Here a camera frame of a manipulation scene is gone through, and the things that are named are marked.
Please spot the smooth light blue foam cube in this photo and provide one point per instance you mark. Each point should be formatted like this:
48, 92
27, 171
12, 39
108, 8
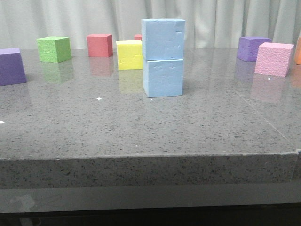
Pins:
163, 78

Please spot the textured light blue foam cube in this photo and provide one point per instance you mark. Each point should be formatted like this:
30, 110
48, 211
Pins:
163, 39

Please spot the yellow foam cube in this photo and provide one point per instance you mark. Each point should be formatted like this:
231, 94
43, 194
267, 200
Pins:
129, 54

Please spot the red foam cube far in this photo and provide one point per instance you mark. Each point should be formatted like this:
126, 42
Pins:
138, 37

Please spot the red foam cube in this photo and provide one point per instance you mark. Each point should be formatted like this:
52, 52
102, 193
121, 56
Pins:
138, 37
99, 45

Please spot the red foam cube near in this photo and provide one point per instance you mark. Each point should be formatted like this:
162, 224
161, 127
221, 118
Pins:
99, 45

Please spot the grey curtain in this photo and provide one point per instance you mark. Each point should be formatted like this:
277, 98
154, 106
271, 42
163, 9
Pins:
209, 23

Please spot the purple foam cube right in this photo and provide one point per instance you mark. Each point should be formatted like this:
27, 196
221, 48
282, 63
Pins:
248, 47

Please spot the purple foam cube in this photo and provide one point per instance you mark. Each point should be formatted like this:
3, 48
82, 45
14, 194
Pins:
11, 67
248, 47

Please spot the green foam cube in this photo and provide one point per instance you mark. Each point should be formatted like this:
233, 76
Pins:
54, 49

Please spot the pink foam cube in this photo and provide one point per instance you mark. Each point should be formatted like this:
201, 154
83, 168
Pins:
274, 59

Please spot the purple foam cube left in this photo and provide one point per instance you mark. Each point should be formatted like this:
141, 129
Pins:
11, 67

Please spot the orange foam cube far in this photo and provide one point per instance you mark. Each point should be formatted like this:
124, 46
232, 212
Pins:
297, 55

